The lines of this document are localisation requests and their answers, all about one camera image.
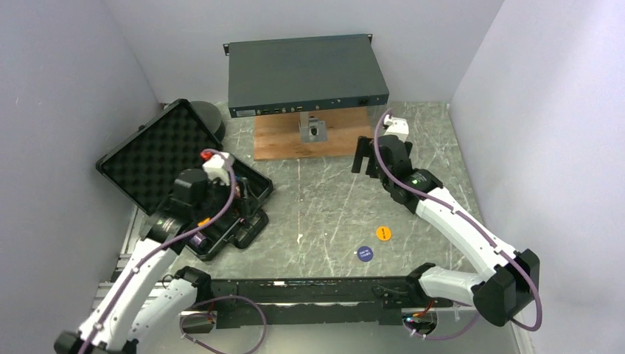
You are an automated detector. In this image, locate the blue small blind button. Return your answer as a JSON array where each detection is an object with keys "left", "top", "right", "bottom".
[{"left": 355, "top": 246, "right": 374, "bottom": 263}]

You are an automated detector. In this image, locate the black round speaker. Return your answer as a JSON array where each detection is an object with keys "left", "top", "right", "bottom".
[{"left": 190, "top": 100, "right": 226, "bottom": 142}]

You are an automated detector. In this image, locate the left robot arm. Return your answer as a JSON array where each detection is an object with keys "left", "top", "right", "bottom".
[{"left": 54, "top": 148, "right": 268, "bottom": 353}]

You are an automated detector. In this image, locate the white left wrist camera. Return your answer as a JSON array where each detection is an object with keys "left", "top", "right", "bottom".
[{"left": 200, "top": 149, "right": 234, "bottom": 186}]

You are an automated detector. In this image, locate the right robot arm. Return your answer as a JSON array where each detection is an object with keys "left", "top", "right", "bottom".
[{"left": 367, "top": 135, "right": 543, "bottom": 332}]

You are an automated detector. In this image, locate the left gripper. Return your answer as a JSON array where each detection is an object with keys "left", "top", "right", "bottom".
[{"left": 194, "top": 173, "right": 260, "bottom": 222}]

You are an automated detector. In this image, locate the metal stand post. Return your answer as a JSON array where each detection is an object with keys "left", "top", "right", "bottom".
[{"left": 298, "top": 111, "right": 328, "bottom": 143}]

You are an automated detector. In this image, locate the orange dealer button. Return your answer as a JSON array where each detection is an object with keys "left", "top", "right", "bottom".
[{"left": 376, "top": 226, "right": 392, "bottom": 241}]

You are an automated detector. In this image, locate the dark teal rack device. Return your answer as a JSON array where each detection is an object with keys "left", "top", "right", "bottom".
[{"left": 226, "top": 34, "right": 389, "bottom": 118}]

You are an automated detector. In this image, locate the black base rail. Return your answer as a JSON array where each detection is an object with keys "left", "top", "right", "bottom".
[{"left": 191, "top": 276, "right": 452, "bottom": 329}]

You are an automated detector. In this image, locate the wooden base board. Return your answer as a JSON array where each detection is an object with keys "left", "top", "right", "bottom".
[{"left": 254, "top": 107, "right": 372, "bottom": 161}]

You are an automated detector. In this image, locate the purple chip stack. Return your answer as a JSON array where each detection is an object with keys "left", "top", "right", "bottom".
[{"left": 189, "top": 233, "right": 207, "bottom": 249}]

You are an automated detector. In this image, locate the black poker set case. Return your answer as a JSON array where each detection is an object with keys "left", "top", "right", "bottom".
[{"left": 96, "top": 99, "right": 273, "bottom": 261}]

